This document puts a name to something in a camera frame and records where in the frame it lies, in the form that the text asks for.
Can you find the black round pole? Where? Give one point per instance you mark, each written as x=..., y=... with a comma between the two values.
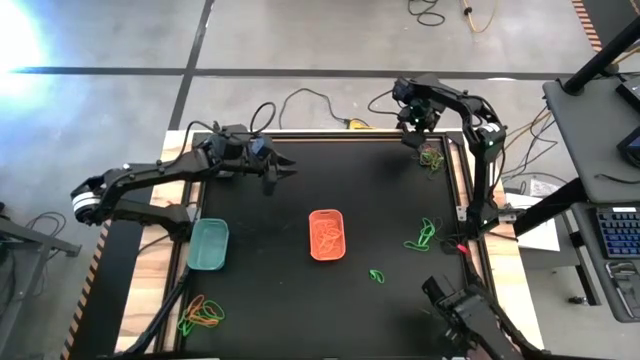
x=600, y=60

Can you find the orange rubber band heap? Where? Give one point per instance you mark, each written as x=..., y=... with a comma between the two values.
x=330, y=237

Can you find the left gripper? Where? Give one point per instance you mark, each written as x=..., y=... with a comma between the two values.
x=270, y=175

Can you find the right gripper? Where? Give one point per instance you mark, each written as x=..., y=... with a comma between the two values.
x=419, y=115

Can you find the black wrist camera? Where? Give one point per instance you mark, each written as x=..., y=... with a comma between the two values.
x=257, y=146
x=402, y=90

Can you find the black jointed device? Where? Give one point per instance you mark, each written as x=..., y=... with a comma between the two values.
x=465, y=315

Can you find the small green rubber band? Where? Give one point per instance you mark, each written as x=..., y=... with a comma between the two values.
x=376, y=276

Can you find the printed paper sheet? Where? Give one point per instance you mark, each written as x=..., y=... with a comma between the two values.
x=542, y=189

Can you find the black table frame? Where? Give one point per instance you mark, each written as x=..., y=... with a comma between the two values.
x=325, y=136

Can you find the grey metal cart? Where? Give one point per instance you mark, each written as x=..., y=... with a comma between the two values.
x=45, y=242

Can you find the grey handheld device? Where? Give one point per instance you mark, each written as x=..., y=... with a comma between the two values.
x=625, y=280

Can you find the dark striped-edge mat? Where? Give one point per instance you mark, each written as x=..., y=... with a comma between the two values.
x=610, y=15

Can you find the black frame strut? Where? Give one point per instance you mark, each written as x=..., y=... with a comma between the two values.
x=160, y=320
x=532, y=348

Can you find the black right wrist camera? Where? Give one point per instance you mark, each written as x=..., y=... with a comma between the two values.
x=402, y=90

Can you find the small black floor caster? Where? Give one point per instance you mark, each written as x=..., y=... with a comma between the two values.
x=577, y=300

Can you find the grey side desk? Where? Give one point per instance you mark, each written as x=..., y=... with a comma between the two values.
x=585, y=140

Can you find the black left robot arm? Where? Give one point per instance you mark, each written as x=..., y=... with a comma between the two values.
x=150, y=172

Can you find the silver right mounting plate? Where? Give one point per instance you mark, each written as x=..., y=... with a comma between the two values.
x=462, y=214

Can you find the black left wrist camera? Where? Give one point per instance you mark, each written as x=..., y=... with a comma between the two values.
x=257, y=146

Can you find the mint green plastic basket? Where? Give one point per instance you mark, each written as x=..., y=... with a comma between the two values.
x=207, y=245

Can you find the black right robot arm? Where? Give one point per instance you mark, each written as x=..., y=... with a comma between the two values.
x=480, y=175

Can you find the black tablet screen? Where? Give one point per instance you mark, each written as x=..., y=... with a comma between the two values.
x=632, y=147

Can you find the black striped-edge floor mat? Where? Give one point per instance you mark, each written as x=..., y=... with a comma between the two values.
x=107, y=300

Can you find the black diagonal beam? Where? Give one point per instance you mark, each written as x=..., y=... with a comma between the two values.
x=550, y=207

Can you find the backlit computer keyboard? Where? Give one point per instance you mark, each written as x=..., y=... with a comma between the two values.
x=620, y=232

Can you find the white paper sheet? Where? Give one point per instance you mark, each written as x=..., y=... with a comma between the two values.
x=542, y=240

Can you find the dark bands top-right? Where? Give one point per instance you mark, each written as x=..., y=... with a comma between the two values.
x=432, y=159

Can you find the yellow power plug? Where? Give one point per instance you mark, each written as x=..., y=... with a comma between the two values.
x=357, y=124

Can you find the grey lower shelf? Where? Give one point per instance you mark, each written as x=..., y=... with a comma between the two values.
x=590, y=270

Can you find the black frame clamp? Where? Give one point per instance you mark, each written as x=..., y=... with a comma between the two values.
x=216, y=125

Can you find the orange plastic basket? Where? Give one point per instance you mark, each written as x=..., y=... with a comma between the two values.
x=327, y=215

